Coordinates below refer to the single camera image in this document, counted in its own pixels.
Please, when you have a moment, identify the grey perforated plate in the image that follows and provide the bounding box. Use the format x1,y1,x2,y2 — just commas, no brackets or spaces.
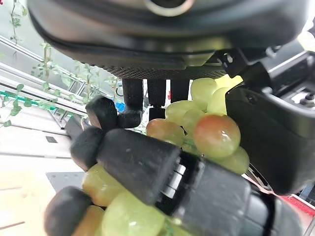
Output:
45,171,86,193

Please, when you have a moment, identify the hanging green ivy vine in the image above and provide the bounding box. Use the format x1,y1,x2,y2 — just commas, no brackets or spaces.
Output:
0,83,33,128
8,0,28,45
30,42,65,104
72,60,119,104

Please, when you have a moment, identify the red box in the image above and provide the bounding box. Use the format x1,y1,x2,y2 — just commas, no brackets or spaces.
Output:
277,193,315,236

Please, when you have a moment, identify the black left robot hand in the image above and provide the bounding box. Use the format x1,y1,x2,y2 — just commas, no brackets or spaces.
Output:
26,0,315,236

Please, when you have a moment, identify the green grape bunch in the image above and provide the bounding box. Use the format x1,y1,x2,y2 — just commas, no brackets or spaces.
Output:
71,77,251,236

